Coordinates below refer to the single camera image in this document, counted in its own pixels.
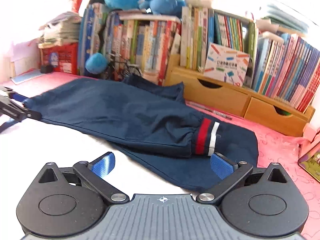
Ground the large red plastic basket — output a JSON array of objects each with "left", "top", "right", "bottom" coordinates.
[{"left": 39, "top": 42, "right": 79, "bottom": 75}]

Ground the row of green yellow books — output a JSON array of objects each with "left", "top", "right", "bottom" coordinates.
[{"left": 179, "top": 5, "right": 260, "bottom": 81}]

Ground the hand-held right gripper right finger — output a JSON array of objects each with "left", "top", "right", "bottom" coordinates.
[{"left": 196, "top": 153, "right": 288, "bottom": 204}]

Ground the small red plastic basket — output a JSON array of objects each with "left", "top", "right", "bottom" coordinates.
[{"left": 71, "top": 0, "right": 86, "bottom": 13}]

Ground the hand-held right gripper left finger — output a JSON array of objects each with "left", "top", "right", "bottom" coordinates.
[{"left": 37, "top": 151, "right": 130, "bottom": 205}]

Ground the row of tall blue books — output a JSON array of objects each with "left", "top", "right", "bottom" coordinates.
[{"left": 77, "top": 2, "right": 111, "bottom": 77}]

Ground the row of pink blue books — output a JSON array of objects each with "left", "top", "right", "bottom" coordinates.
[{"left": 251, "top": 31, "right": 320, "bottom": 113}]

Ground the white cardboard box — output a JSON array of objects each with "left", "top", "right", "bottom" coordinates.
[{"left": 10, "top": 40, "right": 41, "bottom": 77}]

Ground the pink rabbit print mat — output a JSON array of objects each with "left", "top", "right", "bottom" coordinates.
[{"left": 0, "top": 71, "right": 320, "bottom": 240}]

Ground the pink wooden stand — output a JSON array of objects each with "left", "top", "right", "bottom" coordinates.
[{"left": 302, "top": 123, "right": 320, "bottom": 153}]

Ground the stack of papers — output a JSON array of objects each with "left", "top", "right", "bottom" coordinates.
[{"left": 37, "top": 11, "right": 82, "bottom": 48}]

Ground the light blue notebook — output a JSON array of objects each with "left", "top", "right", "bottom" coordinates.
[{"left": 10, "top": 69, "right": 43, "bottom": 85}]

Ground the white and navy jacket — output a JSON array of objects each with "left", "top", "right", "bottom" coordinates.
[{"left": 0, "top": 74, "right": 259, "bottom": 207}]

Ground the blue plush ball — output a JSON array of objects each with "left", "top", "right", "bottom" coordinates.
[{"left": 85, "top": 53, "right": 108, "bottom": 75}]

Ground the black model bicycle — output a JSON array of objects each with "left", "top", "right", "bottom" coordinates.
[{"left": 103, "top": 54, "right": 143, "bottom": 82}]

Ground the stack of light blue folders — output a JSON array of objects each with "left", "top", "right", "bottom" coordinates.
[{"left": 259, "top": 3, "right": 311, "bottom": 35}]

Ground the clear pen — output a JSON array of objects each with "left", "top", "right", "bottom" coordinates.
[
  {"left": 187, "top": 101, "right": 216, "bottom": 113},
  {"left": 212, "top": 110, "right": 233, "bottom": 120}
]

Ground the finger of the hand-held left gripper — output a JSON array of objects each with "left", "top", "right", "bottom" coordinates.
[
  {"left": 0, "top": 86, "right": 27, "bottom": 105},
  {"left": 18, "top": 105, "right": 42, "bottom": 121}
]

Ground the small blue plush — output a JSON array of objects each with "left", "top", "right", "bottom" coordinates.
[{"left": 138, "top": 0, "right": 186, "bottom": 16}]

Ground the wooden drawer organiser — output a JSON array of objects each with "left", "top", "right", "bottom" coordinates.
[{"left": 164, "top": 54, "right": 316, "bottom": 138}]

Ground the white box with pencil print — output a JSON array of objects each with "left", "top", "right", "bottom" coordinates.
[{"left": 203, "top": 42, "right": 251, "bottom": 88}]

